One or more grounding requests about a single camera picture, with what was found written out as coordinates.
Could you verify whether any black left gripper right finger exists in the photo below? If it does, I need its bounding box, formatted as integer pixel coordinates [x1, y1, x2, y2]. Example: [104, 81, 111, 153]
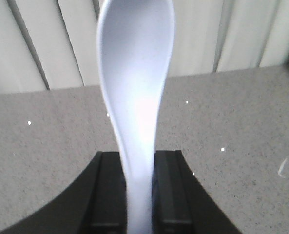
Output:
[153, 150, 240, 234]

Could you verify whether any light blue plastic spoon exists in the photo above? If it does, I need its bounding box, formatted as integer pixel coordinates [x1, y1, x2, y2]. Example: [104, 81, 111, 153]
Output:
[96, 0, 175, 234]

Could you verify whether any grey pleated curtain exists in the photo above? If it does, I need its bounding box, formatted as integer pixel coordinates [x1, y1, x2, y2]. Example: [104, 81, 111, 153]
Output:
[0, 0, 289, 94]

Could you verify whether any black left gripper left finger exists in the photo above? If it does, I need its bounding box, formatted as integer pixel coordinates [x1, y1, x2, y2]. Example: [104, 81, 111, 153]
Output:
[1, 152, 127, 234]

